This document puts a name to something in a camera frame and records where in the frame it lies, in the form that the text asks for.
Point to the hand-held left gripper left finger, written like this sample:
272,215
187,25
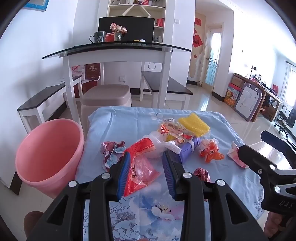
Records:
123,176

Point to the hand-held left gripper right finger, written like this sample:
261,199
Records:
168,173

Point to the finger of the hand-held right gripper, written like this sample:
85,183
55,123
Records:
277,141
256,157

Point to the clear red-printed plastic bag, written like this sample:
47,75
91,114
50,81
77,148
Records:
143,166

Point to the pink plastic bucket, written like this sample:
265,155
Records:
46,150

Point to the person's right hand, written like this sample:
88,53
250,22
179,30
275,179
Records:
274,224

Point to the black office chair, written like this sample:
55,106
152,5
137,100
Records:
285,118

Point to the crumpled red blue wrapper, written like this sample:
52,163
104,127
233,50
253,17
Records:
111,153

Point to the clear snack bag orange label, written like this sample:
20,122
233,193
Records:
166,127

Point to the crumpled orange wrapper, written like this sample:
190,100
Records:
210,151

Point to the wooden desk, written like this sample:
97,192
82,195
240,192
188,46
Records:
270,95

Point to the purple white drawing board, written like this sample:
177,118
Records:
249,102

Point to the yellow foam fruit net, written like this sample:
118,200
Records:
194,124

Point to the blue floral cloth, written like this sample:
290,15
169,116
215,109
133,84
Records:
143,120

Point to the colourful fruit box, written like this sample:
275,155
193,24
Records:
232,95

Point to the beige plastic stool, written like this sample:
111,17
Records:
106,95

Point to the white bench dark seat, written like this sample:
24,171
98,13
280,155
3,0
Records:
46,96
166,84

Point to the white door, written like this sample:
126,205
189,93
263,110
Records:
214,60

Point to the red cardboard boxes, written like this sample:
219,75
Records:
90,70

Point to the white table black glass top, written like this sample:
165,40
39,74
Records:
115,54

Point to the large red paper decoration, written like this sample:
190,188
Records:
197,41

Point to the red box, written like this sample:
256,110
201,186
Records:
109,37

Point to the dark mug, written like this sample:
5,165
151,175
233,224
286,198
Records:
99,37

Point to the small red paper decoration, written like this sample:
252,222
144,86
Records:
198,21

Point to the glass vase with flowers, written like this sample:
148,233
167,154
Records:
118,30

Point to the black monitor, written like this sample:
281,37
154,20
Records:
138,27

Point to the red gift bag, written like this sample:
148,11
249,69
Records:
160,22

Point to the row of shelf jars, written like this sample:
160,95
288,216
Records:
138,2

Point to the blue framed picture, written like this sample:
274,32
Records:
34,4

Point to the wall socket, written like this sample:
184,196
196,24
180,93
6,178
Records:
122,79

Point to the white wall shelf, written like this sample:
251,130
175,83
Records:
159,9

